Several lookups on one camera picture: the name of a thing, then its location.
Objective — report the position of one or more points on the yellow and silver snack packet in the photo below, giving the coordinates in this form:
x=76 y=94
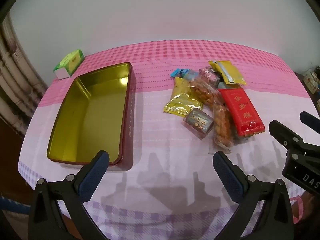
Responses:
x=231 y=73

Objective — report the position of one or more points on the pink checked tablecloth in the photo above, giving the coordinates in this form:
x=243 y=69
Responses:
x=160 y=135

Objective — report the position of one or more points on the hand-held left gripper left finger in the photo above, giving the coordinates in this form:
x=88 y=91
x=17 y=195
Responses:
x=95 y=175

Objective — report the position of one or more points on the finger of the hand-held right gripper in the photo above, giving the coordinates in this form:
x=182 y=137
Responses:
x=282 y=135
x=311 y=120

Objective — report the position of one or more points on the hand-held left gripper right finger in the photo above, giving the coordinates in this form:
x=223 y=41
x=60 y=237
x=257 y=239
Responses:
x=227 y=177

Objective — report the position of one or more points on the blue candy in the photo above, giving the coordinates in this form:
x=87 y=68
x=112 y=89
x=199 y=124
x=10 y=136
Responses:
x=183 y=73

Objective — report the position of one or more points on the pink patterned snack packet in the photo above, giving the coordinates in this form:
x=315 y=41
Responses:
x=208 y=76

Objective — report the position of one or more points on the red snack packet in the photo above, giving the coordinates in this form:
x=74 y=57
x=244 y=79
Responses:
x=241 y=110

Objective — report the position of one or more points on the beige moulded frame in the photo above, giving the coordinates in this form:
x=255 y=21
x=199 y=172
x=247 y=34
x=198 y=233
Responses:
x=17 y=80

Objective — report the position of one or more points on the dark clear-wrapped small cake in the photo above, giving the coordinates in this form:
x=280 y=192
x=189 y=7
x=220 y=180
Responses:
x=198 y=123

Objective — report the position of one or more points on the maroon tin box gold inside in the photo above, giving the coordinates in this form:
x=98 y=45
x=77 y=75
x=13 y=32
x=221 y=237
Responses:
x=87 y=112

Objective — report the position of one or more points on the dark blue snack packet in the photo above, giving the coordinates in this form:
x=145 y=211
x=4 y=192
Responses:
x=223 y=85

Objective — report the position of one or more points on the printed cartons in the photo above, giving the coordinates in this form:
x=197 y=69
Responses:
x=311 y=80

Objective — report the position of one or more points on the pink ribbon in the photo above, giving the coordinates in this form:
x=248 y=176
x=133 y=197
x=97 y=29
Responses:
x=297 y=210

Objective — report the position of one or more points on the yellow floral snack packet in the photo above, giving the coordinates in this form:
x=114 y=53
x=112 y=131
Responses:
x=182 y=102

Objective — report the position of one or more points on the blue bar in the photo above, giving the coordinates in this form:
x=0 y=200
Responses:
x=12 y=205

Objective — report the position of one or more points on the green tissue pack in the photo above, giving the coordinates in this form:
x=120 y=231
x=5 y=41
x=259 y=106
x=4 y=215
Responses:
x=68 y=62

